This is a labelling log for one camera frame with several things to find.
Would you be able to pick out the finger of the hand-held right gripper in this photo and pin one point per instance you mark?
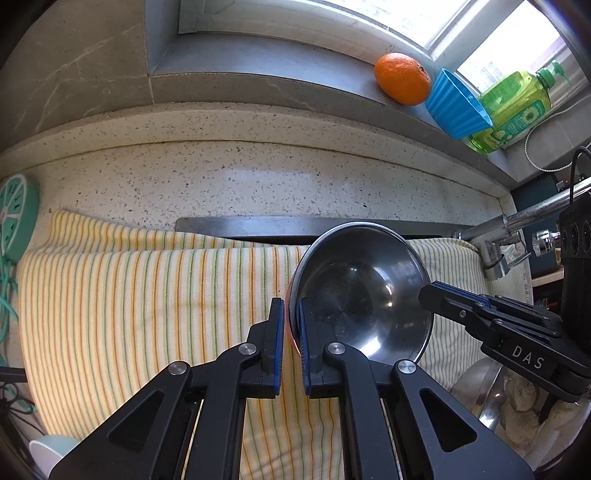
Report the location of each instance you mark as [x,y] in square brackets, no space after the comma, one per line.
[461,291]
[452,304]

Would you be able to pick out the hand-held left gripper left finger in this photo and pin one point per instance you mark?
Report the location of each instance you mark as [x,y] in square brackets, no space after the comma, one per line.
[278,341]

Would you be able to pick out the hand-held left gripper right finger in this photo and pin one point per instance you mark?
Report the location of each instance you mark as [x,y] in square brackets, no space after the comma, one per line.
[302,355]

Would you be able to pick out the stainless steel bowl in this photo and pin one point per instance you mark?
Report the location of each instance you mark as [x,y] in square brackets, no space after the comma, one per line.
[369,286]

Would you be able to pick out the stainless steel pot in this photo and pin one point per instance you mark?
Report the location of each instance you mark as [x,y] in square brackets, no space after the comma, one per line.
[480,387]

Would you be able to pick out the chrome faucet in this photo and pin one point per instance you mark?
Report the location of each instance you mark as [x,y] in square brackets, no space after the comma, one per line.
[531,214]

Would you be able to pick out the striped cloth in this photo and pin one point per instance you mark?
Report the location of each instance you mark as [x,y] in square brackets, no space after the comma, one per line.
[138,300]

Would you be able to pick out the blue ribbed cup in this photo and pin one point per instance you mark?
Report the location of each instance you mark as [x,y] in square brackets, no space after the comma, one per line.
[450,110]

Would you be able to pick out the green dish soap bottle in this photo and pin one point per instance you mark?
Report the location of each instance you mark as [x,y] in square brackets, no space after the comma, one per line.
[512,106]

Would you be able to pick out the orange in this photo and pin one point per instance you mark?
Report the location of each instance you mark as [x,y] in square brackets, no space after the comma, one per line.
[401,78]

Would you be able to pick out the white cup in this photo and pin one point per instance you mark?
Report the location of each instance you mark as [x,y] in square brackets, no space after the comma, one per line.
[46,454]

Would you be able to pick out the black tripod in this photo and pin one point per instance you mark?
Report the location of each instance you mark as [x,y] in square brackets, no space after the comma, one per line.
[11,374]

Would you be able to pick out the window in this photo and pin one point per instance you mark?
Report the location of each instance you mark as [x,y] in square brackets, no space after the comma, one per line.
[392,14]

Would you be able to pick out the teal citrus-shaped trivet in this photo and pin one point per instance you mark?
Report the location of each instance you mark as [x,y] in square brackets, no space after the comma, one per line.
[18,212]

